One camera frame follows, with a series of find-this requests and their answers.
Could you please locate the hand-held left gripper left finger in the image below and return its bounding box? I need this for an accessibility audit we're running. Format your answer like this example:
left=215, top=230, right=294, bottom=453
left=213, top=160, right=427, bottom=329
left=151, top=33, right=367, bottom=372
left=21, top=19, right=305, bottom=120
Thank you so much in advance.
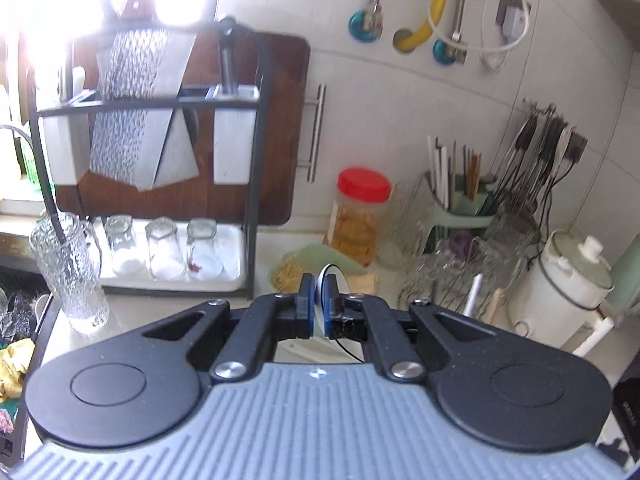
left=135, top=274, right=316, bottom=384

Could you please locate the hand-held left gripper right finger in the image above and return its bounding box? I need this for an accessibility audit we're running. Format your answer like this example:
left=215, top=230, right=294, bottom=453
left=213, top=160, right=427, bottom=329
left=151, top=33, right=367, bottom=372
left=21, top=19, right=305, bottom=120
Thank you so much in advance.
left=321, top=275, right=507, bottom=385

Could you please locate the silver white chopstick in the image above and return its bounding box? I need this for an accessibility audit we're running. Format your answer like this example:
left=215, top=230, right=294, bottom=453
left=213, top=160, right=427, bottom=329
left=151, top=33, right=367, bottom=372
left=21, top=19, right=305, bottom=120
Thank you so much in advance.
left=465, top=274, right=483, bottom=318

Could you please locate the row of hanging utensils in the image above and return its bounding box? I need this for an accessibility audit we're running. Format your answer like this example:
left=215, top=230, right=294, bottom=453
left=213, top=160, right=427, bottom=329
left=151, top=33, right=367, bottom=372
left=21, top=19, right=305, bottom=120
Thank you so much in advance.
left=491, top=102, right=577, bottom=213

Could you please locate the white drip tray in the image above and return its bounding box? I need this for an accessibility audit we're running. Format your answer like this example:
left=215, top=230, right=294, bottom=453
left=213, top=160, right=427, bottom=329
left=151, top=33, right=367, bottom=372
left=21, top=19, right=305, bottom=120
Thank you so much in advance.
left=94, top=217, right=252, bottom=294

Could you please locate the plastic jar with red lid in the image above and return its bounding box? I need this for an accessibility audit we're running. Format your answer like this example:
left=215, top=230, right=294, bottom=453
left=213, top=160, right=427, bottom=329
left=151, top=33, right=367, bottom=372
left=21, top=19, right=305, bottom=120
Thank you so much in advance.
left=322, top=167, right=394, bottom=267

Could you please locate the textured glass pitcher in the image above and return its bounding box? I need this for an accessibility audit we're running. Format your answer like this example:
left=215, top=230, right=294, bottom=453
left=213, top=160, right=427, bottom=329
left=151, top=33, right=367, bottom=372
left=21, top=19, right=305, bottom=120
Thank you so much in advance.
left=377, top=180, right=442, bottom=269

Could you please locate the upturned drinking glass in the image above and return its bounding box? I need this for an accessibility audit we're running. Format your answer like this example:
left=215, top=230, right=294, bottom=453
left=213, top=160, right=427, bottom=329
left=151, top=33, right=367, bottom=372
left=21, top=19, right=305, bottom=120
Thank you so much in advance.
left=186, top=217, right=224, bottom=279
left=103, top=214, right=144, bottom=276
left=144, top=216, right=182, bottom=281

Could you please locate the black metal rack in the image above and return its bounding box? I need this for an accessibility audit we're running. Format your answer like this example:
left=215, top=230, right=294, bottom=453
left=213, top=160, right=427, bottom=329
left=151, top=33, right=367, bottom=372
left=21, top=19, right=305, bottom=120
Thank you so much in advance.
left=27, top=16, right=274, bottom=302

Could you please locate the clear glass cup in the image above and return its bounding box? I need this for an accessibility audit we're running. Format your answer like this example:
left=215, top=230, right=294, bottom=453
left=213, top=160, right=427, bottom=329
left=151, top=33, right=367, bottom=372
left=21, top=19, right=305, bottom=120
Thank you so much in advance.
left=472, top=240, right=523, bottom=288
left=434, top=237, right=482, bottom=283

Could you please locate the brown wooden cutting board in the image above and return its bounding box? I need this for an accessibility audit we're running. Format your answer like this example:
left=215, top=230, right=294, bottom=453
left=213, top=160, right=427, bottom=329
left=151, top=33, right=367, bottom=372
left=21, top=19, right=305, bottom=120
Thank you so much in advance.
left=52, top=30, right=311, bottom=227

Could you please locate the green utensil holder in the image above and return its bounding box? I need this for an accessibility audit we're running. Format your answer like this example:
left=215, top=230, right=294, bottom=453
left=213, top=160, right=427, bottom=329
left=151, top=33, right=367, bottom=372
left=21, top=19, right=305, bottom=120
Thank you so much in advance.
left=424, top=172, right=502, bottom=257

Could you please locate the white knife block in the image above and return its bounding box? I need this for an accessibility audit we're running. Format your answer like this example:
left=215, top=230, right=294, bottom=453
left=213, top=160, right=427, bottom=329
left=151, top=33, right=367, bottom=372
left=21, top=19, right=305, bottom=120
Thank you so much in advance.
left=213, top=85, right=261, bottom=185
left=42, top=109, right=90, bottom=184

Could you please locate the bunch of upright chopsticks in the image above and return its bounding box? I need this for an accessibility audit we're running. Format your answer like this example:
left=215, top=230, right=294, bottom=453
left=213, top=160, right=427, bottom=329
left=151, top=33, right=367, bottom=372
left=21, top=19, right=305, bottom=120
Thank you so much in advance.
left=426, top=135, right=484, bottom=212

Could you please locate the white rice cooker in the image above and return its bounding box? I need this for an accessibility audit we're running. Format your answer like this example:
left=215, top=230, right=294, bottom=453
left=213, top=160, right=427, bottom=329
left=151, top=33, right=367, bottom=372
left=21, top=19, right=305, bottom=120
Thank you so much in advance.
left=509, top=229, right=617, bottom=352

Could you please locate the tall textured glass mug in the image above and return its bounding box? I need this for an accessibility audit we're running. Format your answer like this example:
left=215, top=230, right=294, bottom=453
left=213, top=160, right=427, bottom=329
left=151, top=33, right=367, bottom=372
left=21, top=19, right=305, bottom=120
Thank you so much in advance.
left=28, top=212, right=111, bottom=335

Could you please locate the white plastic stick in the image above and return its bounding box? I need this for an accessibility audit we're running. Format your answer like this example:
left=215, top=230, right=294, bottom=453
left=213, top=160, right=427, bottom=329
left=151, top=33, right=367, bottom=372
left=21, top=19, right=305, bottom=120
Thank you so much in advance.
left=571, top=316, right=614, bottom=357

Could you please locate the steel wool scrubber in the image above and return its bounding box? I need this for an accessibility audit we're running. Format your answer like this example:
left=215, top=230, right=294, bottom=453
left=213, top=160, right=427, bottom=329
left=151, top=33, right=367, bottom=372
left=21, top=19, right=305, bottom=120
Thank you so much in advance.
left=9, top=291, right=42, bottom=322

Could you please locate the teal pipe valve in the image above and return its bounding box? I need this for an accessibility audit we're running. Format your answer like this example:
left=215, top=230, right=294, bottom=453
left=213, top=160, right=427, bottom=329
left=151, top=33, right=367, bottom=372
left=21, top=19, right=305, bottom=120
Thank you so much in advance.
left=348, top=9, right=387, bottom=42
left=431, top=39, right=469, bottom=67

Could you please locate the yellow cloth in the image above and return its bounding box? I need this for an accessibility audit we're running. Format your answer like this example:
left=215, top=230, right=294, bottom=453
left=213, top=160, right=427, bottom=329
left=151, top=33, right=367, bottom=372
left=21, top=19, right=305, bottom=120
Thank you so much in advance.
left=0, top=339, right=35, bottom=402

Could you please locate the pale green appliance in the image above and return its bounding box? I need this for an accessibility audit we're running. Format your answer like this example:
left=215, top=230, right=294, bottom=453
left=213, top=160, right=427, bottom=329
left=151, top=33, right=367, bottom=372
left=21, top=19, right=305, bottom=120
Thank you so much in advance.
left=611, top=239, right=640, bottom=322

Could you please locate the thin curved faucet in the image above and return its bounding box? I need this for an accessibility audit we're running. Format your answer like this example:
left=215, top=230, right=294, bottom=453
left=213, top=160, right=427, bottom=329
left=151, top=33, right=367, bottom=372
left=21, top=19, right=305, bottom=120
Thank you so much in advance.
left=0, top=125, right=68, bottom=243

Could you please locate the green bottle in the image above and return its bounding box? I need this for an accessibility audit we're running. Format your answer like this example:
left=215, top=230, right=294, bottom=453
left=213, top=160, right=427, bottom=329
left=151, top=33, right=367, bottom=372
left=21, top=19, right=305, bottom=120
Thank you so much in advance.
left=21, top=132, right=40, bottom=183

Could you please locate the black box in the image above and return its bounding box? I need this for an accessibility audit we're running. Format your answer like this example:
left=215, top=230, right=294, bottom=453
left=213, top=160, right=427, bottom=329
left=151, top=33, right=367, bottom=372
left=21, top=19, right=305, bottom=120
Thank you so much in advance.
left=611, top=379, right=640, bottom=463

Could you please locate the steel bar handle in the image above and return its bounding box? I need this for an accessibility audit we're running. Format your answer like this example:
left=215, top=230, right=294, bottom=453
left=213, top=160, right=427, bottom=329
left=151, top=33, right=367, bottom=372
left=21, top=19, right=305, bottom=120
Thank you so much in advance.
left=297, top=83, right=327, bottom=184

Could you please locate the ribbed glass pitcher with handle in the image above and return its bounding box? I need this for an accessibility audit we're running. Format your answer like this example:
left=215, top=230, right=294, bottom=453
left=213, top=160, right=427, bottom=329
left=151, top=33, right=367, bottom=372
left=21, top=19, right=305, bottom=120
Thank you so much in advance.
left=481, top=211, right=542, bottom=262

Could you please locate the black power cable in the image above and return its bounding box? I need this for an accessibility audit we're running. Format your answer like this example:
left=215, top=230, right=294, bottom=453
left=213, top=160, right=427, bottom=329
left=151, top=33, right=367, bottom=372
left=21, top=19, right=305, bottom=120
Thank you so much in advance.
left=539, top=157, right=573, bottom=241

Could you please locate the black knife handle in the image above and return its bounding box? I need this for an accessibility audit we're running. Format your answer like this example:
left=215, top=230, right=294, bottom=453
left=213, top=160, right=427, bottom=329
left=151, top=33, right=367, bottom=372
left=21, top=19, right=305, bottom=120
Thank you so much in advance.
left=216, top=16, right=242, bottom=97

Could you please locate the metal utensil rail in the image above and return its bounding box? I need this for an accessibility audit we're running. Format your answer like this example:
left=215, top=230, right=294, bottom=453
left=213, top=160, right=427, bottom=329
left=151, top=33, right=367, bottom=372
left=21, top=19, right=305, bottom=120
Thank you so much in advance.
left=521, top=96, right=590, bottom=142

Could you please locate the black wall socket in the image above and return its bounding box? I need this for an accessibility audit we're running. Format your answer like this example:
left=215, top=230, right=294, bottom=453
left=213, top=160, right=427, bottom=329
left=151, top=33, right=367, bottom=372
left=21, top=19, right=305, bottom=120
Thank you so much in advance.
left=564, top=131, right=589, bottom=164

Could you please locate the yellow gas hose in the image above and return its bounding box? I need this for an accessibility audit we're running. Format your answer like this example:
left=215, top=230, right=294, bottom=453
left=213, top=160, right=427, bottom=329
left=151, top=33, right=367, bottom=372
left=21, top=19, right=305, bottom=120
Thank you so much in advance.
left=392, top=0, right=452, bottom=54

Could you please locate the white cable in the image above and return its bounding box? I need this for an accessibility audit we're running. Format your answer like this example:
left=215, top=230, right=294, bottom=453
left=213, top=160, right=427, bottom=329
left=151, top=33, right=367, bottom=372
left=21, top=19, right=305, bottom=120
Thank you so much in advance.
left=479, top=0, right=533, bottom=70

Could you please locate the grey wall socket with plug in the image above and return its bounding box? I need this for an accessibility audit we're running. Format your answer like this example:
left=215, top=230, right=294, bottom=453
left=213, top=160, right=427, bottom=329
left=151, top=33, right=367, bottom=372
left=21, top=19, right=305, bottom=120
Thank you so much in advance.
left=494, top=0, right=534, bottom=42

